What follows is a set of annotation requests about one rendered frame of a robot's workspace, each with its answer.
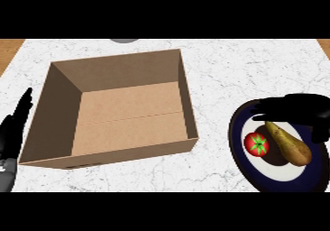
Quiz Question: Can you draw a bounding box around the brown cardboard box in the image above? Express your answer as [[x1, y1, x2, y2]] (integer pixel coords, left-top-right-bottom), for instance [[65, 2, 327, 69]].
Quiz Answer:
[[18, 48, 200, 171]]

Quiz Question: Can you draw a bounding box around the white plate with blue rim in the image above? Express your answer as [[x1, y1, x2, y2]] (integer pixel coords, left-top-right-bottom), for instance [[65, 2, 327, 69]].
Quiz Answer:
[[227, 97, 330, 193]]

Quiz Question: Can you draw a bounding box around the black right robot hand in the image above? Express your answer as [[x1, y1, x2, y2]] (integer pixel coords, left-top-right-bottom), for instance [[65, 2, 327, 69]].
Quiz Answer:
[[249, 93, 330, 144]]

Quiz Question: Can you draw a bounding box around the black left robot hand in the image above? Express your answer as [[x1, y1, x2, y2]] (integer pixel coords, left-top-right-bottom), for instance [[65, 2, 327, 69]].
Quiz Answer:
[[0, 87, 34, 166]]

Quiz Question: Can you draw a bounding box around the brown-yellow pear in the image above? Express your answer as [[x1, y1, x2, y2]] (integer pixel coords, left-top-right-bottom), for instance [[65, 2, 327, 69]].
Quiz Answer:
[[265, 120, 314, 167]]

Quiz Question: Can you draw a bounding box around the grey round object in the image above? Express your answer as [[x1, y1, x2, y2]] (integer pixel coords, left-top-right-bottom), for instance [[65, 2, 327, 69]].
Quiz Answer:
[[109, 38, 142, 44]]

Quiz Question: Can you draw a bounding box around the red tomato with green stem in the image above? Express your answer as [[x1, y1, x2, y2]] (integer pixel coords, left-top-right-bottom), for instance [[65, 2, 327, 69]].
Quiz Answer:
[[243, 132, 270, 158]]

